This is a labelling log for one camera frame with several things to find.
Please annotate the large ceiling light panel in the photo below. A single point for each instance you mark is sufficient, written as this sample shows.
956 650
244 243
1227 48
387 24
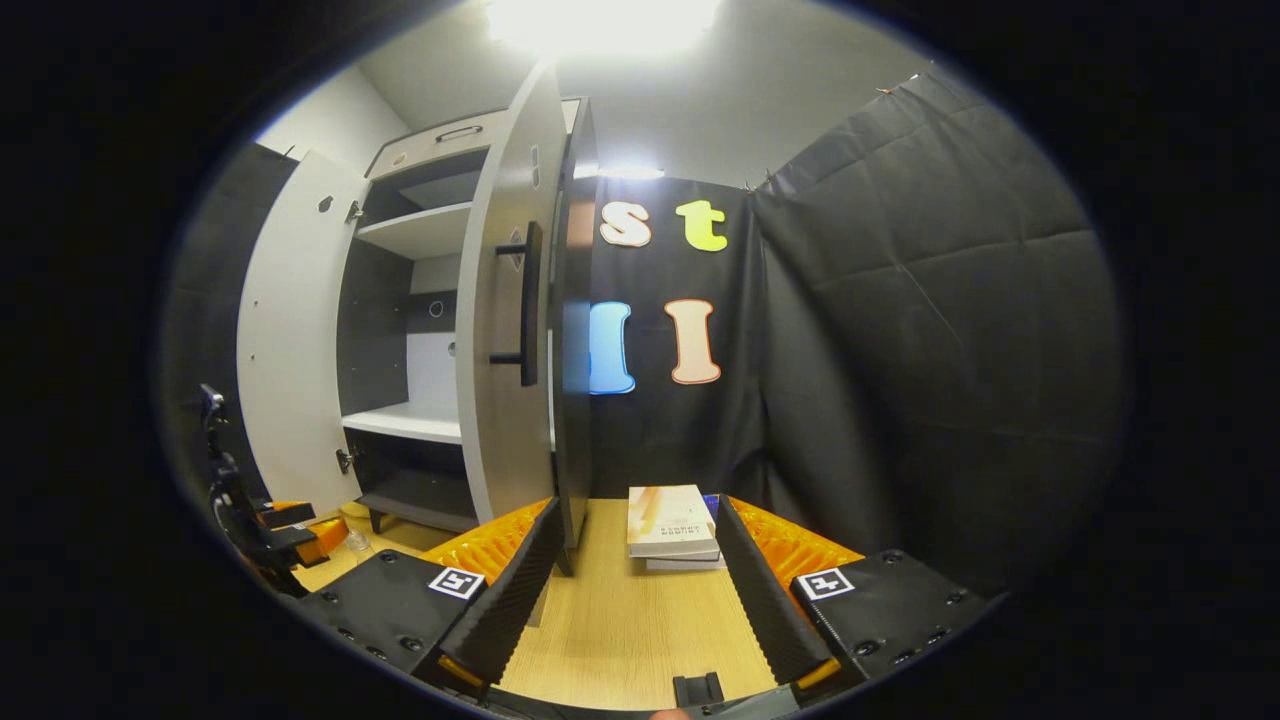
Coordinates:
600 20

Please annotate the black backdrop cloth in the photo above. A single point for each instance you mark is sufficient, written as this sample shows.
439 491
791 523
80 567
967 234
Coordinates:
900 350

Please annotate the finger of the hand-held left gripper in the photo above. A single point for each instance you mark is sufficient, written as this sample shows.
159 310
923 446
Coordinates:
285 513
320 540

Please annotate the white cabinet shelf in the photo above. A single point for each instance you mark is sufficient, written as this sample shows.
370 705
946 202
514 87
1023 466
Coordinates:
410 422

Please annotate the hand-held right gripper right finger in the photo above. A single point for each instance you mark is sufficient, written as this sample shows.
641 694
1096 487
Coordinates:
765 600

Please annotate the grey cabinet drawer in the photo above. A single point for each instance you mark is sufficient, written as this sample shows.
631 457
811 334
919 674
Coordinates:
410 155

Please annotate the cream cover book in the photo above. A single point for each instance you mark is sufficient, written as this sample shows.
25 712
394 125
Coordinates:
670 520

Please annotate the blue book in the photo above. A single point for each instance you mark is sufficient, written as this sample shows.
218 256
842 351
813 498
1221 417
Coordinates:
712 505

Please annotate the white book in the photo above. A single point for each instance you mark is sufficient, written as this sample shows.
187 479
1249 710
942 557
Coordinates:
690 564

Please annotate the small ceiling light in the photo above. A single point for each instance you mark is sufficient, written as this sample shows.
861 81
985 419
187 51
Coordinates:
625 172

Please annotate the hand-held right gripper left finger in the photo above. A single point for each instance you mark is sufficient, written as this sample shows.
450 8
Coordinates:
520 590

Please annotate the grey cabinet shelf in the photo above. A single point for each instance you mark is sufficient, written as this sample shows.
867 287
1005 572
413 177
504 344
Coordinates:
420 232

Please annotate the grey cabinet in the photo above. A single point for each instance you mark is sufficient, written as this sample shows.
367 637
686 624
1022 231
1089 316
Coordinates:
372 330

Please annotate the grey cabinet door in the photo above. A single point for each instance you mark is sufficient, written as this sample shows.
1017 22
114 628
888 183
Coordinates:
290 340
500 420

